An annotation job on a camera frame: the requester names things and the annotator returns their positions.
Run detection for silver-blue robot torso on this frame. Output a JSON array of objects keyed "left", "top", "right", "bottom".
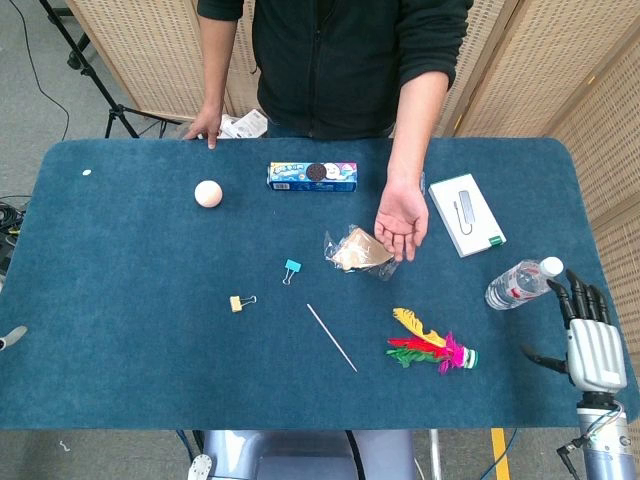
[{"left": 187, "top": 428, "right": 444, "bottom": 480}]

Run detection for robot left five-finger hand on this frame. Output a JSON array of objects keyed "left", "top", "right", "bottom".
[{"left": 0, "top": 325, "right": 30, "bottom": 353}]

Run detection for person's black jacket torso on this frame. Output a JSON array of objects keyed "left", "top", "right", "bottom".
[{"left": 196, "top": 0, "right": 474, "bottom": 141}]

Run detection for black tripod stand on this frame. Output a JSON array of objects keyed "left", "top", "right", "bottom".
[{"left": 38, "top": 0, "right": 184, "bottom": 140}]

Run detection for person's left forearm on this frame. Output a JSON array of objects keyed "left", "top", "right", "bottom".
[{"left": 387, "top": 67, "right": 451, "bottom": 189}]

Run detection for colourful feather shuttlecock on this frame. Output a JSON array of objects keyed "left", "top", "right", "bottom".
[{"left": 385, "top": 307, "right": 480, "bottom": 377}]

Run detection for red-label clear water bottle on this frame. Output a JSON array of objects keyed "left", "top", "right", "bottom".
[{"left": 484, "top": 256, "right": 565, "bottom": 312}]

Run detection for clear-wrapped brown snack packet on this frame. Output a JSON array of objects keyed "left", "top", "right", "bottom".
[{"left": 323, "top": 227, "right": 400, "bottom": 283}]

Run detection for white adapter product box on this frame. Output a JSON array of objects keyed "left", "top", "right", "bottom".
[{"left": 427, "top": 172, "right": 508, "bottom": 260}]

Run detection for bundle of dark cables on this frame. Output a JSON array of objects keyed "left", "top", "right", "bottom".
[{"left": 0, "top": 194, "right": 32, "bottom": 281}]

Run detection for robot right five-finger hand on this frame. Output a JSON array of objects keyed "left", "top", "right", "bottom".
[{"left": 519, "top": 268, "right": 629, "bottom": 394}]

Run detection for blue cookie box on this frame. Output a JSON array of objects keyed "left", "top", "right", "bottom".
[{"left": 267, "top": 160, "right": 360, "bottom": 193}]

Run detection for teal binder clip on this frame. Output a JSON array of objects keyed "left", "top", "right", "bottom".
[{"left": 281, "top": 258, "right": 304, "bottom": 287}]

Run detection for woven rattan folding screen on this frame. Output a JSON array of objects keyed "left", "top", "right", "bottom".
[
  {"left": 432, "top": 0, "right": 640, "bottom": 386},
  {"left": 64, "top": 0, "right": 271, "bottom": 124}
]

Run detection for black floor cable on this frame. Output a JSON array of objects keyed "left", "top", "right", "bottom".
[{"left": 8, "top": 0, "right": 72, "bottom": 142}]

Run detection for pale peach ball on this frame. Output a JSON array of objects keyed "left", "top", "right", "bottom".
[{"left": 193, "top": 179, "right": 224, "bottom": 209}]

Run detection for yellow floor tape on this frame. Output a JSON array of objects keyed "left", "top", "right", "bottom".
[{"left": 490, "top": 428, "right": 513, "bottom": 480}]

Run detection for person's left hand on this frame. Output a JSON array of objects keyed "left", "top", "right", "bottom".
[{"left": 373, "top": 178, "right": 431, "bottom": 263}]

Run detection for person's blue jeans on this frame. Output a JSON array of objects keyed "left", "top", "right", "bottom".
[{"left": 266, "top": 121, "right": 397, "bottom": 141}]

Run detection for yellow binder clip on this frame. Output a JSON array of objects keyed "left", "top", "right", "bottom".
[{"left": 229, "top": 294, "right": 259, "bottom": 315}]

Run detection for person's right forearm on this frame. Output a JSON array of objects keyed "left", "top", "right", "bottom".
[{"left": 199, "top": 15, "right": 239, "bottom": 114}]

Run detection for blue felt table mat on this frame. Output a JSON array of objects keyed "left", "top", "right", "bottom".
[{"left": 0, "top": 137, "right": 640, "bottom": 432}]

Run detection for white printed packets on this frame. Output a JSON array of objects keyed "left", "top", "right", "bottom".
[{"left": 218, "top": 108, "right": 269, "bottom": 140}]

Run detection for person's right hand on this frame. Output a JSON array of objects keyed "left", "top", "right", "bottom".
[{"left": 183, "top": 103, "right": 224, "bottom": 151}]

